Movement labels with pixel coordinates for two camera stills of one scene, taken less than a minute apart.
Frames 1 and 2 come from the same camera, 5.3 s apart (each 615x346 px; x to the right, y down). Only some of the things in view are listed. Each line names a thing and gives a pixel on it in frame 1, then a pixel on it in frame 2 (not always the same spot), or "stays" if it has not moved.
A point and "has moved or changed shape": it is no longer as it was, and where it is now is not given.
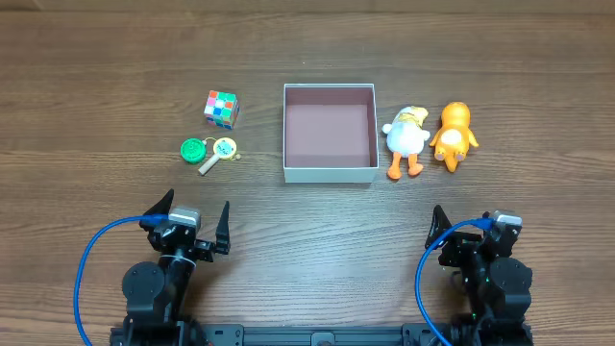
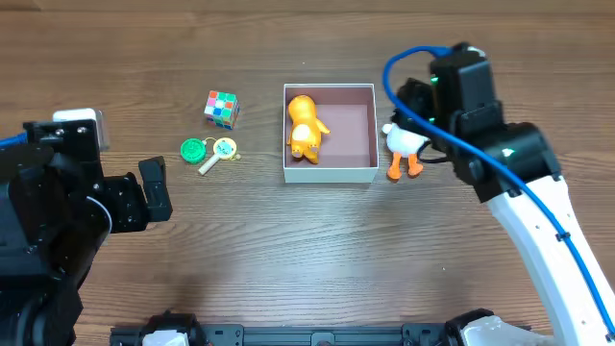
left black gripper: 193,246 to 127,203
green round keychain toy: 224,148 stays
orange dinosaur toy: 453,139 has moved or changed shape
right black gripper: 461,247 to 413,101
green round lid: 192,150 stays
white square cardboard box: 330,133 stays
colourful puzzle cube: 222,109 stays
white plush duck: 405,136 stays
